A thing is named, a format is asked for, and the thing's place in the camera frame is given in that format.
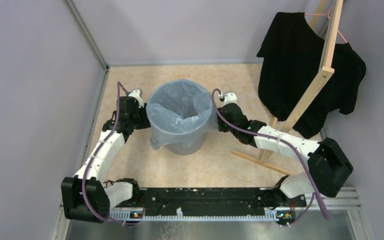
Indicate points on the black t-shirt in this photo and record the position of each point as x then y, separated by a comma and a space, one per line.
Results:
291, 53

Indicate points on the wooden clothes stand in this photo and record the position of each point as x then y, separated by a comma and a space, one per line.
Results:
325, 72

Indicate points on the grey slotted cable duct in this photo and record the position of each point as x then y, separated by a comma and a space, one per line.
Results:
127, 215

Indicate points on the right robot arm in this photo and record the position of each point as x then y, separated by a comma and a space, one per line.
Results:
326, 166

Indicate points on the grey plastic trash bin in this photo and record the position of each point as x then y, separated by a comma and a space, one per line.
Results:
188, 147

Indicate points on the light blue plastic trash bag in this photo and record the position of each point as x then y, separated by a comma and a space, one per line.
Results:
178, 112

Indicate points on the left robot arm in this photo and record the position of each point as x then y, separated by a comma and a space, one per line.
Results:
84, 195

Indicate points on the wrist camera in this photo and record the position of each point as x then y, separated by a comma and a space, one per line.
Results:
228, 98
137, 94

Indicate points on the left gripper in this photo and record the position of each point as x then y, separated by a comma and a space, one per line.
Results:
146, 123

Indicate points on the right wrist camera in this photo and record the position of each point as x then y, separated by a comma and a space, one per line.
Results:
228, 98

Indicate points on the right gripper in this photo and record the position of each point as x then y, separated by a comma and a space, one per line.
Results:
221, 127

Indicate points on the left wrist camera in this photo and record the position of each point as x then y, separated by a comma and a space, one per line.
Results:
137, 94

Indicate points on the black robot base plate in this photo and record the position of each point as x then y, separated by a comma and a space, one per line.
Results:
209, 202

